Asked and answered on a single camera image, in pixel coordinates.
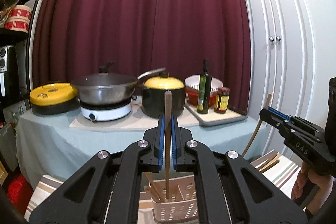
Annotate red container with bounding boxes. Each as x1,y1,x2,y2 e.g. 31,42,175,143
186,89,217,106

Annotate dark olive oil bottle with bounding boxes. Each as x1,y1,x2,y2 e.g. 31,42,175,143
197,59,212,114

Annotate yellow lidded electric griddle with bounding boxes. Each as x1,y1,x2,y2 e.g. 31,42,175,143
30,83,79,115

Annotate white induction cooker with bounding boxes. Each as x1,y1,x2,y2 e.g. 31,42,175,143
80,103,131,122

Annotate steel wok with lid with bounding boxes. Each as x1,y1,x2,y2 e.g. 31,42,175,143
71,61,166,106

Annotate person right hand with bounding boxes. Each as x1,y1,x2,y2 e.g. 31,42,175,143
291,162,334,215

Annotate black air fryer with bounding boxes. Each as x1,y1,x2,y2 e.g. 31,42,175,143
1,45,18,98

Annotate wooden chopstick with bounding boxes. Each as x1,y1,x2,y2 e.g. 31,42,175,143
165,90,172,200
257,153,281,173
145,172,162,201
144,185,160,202
241,94,272,157

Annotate sauce jar yellow label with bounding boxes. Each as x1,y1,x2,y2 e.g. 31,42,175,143
214,87,230,114

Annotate striped table mat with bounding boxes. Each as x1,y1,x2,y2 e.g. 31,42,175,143
24,150,301,223

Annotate black pot yellow lid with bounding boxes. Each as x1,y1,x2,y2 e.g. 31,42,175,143
139,72,186,118

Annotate red striped round boxes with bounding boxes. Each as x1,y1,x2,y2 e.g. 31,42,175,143
4,5,32,33

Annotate grey cutting board tray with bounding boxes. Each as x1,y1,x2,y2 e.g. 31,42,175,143
185,103,248,127

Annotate pink perforated utensil holder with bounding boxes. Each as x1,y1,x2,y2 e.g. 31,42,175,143
151,175,198,223

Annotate white bowl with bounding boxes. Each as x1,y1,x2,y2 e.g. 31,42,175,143
185,75,223,94

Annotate grey-blue tablecloth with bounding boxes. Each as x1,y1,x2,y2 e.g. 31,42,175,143
17,109,257,188

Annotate maroon curtain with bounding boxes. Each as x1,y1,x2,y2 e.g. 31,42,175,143
32,0,251,110

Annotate white cabinet doors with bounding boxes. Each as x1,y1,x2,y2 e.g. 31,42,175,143
245,0,316,154

